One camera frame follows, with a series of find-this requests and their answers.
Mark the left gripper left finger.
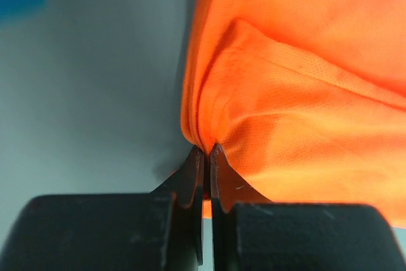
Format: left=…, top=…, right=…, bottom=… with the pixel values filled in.
left=1, top=147, right=205, bottom=270

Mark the orange t shirt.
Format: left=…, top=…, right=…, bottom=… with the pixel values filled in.
left=181, top=0, right=405, bottom=228

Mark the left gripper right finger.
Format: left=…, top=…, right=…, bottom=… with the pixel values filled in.
left=209, top=145, right=405, bottom=270

